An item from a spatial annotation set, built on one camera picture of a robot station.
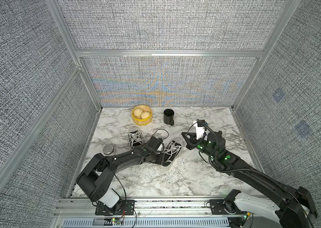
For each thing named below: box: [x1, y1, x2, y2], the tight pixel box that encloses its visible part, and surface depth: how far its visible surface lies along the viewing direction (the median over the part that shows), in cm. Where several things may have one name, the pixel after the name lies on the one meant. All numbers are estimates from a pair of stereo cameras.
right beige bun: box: [140, 111, 151, 119], surface depth 109 cm
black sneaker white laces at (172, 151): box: [162, 136, 184, 170], surface depth 89 cm
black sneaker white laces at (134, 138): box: [128, 130, 143, 149], surface depth 95 cm
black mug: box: [163, 108, 175, 126], surface depth 108 cm
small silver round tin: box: [102, 144, 115, 155], surface depth 91 cm
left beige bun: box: [133, 107, 144, 117], surface depth 112 cm
